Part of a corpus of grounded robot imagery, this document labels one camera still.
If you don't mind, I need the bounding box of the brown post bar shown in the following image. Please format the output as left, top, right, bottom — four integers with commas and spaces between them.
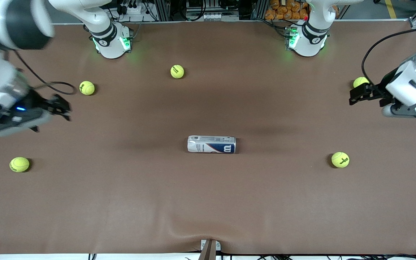
198, 240, 216, 260

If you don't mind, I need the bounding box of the silver metal bracket plate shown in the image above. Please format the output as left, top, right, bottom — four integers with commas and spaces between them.
200, 239, 221, 251

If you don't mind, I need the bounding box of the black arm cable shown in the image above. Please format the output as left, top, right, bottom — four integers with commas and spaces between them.
361, 29, 416, 87
12, 50, 77, 96

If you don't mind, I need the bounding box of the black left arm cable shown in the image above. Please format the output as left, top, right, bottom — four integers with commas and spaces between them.
361, 29, 416, 87

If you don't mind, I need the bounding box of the white connector strip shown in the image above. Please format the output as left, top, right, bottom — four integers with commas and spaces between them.
186, 11, 240, 21

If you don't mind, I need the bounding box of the yellow tennis ball Wilson print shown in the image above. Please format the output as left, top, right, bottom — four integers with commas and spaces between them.
331, 152, 350, 168

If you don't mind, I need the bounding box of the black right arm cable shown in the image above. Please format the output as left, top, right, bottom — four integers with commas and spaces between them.
12, 50, 77, 96

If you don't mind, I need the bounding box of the white power strip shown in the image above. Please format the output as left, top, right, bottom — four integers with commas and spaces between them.
119, 3, 148, 16

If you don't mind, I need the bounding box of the orange packaged goods pile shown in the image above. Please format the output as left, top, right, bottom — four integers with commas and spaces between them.
265, 0, 309, 21

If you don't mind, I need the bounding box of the brown table mat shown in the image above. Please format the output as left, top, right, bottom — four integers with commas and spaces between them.
0, 20, 416, 255

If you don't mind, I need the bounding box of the silver blue tennis ball can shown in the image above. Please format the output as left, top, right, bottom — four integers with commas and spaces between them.
187, 135, 237, 154

